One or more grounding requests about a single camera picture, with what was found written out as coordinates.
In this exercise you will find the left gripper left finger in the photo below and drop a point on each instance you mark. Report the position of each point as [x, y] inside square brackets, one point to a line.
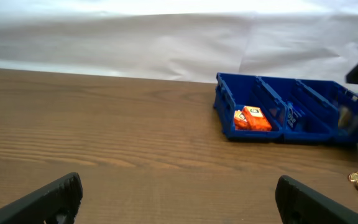
[42, 202]

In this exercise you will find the blue tray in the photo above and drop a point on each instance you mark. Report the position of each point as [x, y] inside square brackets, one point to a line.
[247, 90]

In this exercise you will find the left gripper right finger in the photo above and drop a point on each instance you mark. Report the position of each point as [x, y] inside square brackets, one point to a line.
[309, 205]

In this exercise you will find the blue candy pack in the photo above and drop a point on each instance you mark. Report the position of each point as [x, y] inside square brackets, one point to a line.
[292, 117]

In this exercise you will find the orange candy box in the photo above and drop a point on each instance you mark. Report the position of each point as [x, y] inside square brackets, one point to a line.
[256, 119]
[239, 119]

